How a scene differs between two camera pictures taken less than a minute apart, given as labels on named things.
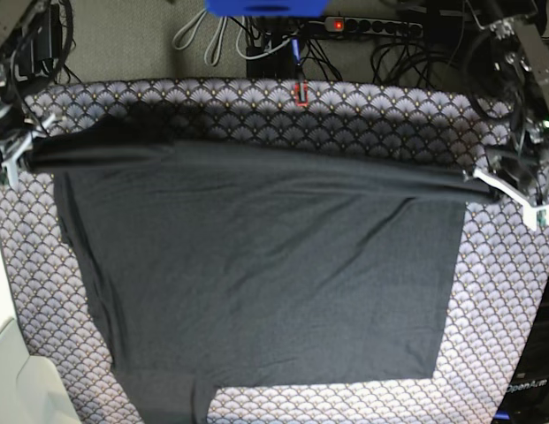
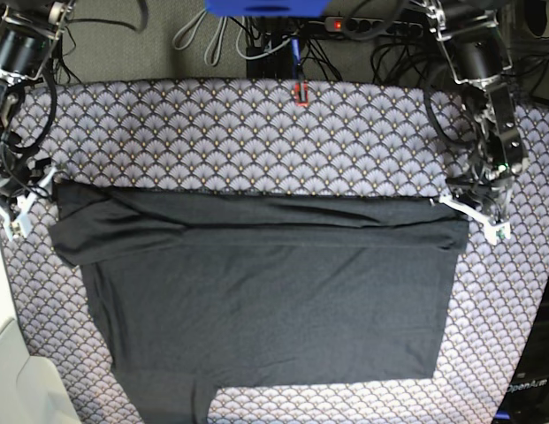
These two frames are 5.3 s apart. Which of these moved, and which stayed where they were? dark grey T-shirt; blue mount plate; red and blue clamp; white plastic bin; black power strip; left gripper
Moved: dark grey T-shirt; left gripper
Stayed: white plastic bin; blue mount plate; black power strip; red and blue clamp
